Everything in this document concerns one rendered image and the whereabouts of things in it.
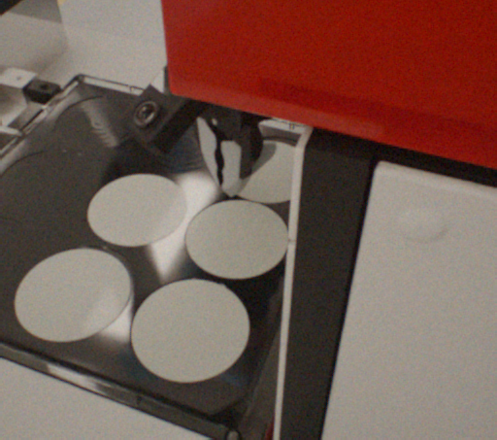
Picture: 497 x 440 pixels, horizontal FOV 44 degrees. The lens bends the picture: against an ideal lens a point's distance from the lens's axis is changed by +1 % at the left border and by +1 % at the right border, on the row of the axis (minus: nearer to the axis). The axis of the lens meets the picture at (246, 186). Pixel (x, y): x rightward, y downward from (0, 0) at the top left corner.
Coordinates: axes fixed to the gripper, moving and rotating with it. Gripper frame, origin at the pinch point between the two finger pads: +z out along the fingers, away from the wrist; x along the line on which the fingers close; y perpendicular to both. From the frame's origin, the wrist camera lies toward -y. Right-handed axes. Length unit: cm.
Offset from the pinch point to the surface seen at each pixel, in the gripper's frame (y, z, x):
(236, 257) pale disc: -4.4, 1.3, -6.8
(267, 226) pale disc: 0.4, 1.3, -5.9
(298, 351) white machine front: -16.5, -18.8, -25.0
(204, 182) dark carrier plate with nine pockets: -0.1, 1.3, 3.1
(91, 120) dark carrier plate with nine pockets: -3.3, 1.4, 20.2
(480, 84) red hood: -14.5, -34.0, -28.4
